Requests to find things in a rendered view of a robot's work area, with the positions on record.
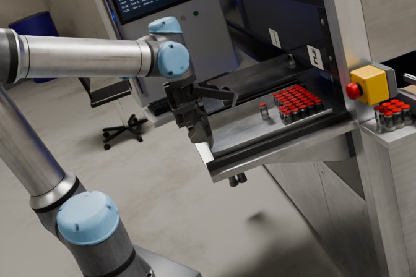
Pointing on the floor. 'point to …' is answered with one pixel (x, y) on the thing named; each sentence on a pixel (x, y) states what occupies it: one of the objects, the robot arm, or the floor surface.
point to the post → (363, 115)
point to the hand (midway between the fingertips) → (212, 143)
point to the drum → (19, 26)
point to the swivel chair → (116, 89)
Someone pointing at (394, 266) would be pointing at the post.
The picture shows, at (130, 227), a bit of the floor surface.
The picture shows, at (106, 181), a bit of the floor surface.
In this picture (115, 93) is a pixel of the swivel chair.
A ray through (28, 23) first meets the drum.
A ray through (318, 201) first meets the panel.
